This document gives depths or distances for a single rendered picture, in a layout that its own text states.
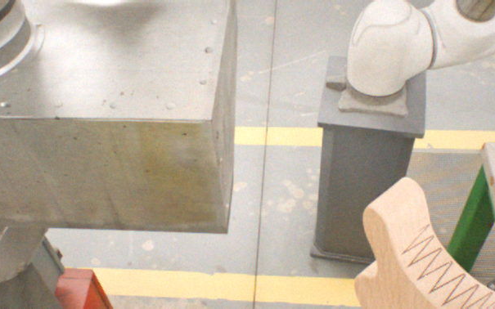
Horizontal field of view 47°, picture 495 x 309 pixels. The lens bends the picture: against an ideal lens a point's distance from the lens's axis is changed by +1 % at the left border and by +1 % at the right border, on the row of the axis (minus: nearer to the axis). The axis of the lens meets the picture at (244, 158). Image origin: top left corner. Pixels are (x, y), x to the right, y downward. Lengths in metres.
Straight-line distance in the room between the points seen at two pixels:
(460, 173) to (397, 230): 1.88
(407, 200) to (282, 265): 1.58
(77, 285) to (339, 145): 0.77
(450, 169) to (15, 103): 2.09
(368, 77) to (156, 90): 1.10
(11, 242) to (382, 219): 0.46
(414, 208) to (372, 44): 0.94
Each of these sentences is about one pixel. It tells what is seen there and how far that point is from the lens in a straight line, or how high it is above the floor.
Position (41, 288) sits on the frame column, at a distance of 1.22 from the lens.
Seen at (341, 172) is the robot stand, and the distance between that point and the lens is 1.69.
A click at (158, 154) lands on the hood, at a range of 0.42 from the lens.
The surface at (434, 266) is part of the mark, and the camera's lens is 0.56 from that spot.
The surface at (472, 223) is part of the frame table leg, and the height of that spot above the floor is 0.74.
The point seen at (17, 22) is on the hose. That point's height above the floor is 1.55.
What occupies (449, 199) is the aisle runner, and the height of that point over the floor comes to 0.00.
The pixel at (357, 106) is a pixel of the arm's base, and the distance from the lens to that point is 1.55.
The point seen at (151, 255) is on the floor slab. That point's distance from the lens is 2.14.
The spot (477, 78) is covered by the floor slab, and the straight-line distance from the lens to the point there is 2.80.
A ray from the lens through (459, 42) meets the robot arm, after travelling 1.48.
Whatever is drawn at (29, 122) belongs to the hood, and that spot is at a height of 1.52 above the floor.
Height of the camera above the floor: 1.80
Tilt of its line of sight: 50 degrees down
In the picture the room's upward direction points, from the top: 5 degrees counter-clockwise
